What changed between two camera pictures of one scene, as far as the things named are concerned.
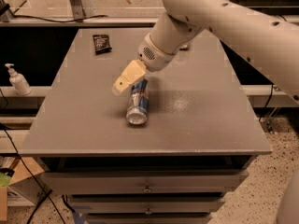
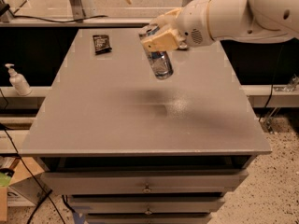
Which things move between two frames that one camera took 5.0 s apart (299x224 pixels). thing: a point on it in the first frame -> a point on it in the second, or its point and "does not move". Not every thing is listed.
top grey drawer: [142, 181] does not move
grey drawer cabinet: [195, 147] does not move
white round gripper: [154, 59] -> [192, 24]
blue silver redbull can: [138, 103] -> [160, 61]
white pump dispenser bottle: [19, 81] does not move
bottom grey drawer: [149, 218] does not move
